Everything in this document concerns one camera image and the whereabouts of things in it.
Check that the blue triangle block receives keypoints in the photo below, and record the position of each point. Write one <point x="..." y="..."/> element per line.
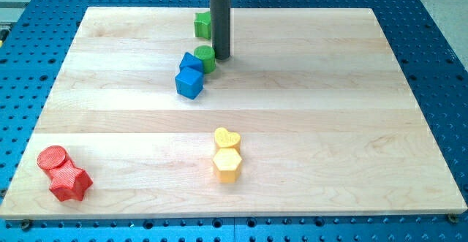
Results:
<point x="192" y="62"/>

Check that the yellow heart block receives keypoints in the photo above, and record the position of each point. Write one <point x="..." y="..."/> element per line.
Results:
<point x="226" y="139"/>

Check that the blue cube block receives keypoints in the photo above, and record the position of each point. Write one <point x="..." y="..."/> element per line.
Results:
<point x="189" y="82"/>

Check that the yellow hexagon block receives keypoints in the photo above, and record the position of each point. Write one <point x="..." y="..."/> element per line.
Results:
<point x="227" y="165"/>

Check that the green cylinder block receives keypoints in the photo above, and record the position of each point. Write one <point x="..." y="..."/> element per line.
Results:
<point x="207" y="55"/>

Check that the green star block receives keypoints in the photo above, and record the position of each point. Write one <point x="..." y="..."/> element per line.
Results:
<point x="202" y="25"/>

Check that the light wooden board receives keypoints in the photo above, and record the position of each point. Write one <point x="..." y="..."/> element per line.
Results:
<point x="329" y="125"/>

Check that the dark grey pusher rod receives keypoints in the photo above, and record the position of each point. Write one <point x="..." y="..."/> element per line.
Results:
<point x="220" y="28"/>

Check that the red star block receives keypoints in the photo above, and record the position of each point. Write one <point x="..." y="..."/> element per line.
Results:
<point x="69" y="182"/>

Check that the red cylinder block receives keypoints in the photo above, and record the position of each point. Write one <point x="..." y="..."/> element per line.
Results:
<point x="52" y="157"/>

